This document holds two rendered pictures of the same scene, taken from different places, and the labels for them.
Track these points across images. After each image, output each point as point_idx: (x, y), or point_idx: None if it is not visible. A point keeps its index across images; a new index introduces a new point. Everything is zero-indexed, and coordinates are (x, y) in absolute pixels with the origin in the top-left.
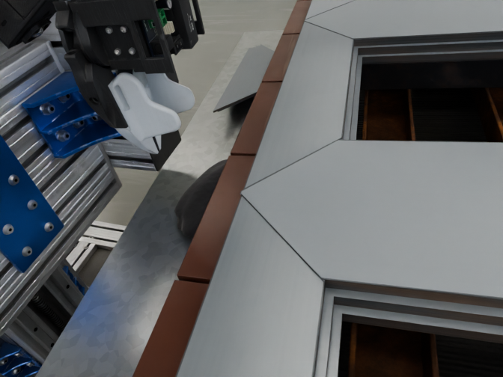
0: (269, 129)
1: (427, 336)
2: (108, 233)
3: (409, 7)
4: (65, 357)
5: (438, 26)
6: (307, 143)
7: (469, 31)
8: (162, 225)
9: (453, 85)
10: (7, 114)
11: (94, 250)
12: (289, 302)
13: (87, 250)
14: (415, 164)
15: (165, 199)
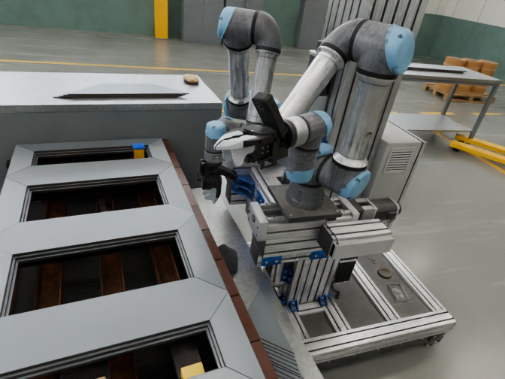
0: (199, 228)
1: None
2: (338, 341)
3: (176, 310)
4: (228, 219)
5: (159, 291)
6: (185, 226)
7: (145, 287)
8: (237, 249)
9: None
10: (266, 202)
11: (334, 331)
12: (173, 200)
13: (336, 327)
14: (157, 225)
15: (245, 256)
